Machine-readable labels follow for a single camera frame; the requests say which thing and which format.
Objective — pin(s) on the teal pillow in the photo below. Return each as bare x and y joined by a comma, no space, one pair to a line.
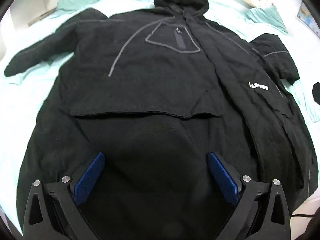
75,2
267,17

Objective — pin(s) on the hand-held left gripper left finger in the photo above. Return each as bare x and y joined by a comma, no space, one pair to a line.
88,180

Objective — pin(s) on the black hooded jacket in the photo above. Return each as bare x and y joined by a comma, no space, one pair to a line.
160,85

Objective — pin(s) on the white bedside shelf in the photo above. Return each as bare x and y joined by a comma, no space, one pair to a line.
37,0

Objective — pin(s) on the teal bed sheet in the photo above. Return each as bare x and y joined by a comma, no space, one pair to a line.
27,92

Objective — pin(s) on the colourful wall map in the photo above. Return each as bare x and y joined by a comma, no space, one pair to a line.
310,20

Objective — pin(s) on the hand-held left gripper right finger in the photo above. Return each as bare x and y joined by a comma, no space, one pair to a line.
225,180

